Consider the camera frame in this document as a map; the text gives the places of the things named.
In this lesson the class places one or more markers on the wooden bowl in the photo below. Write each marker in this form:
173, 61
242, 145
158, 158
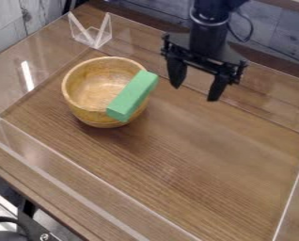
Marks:
91, 85

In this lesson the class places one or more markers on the green rectangular block stick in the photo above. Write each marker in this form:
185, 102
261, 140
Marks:
131, 96

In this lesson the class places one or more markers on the clear acrylic tray wall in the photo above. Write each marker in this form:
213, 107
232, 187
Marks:
97, 210

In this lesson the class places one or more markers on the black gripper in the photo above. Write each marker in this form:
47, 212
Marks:
179, 57

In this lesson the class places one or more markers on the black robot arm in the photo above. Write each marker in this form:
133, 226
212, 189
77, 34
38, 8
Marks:
204, 48

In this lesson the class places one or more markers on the black table leg bracket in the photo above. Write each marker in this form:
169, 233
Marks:
42, 225

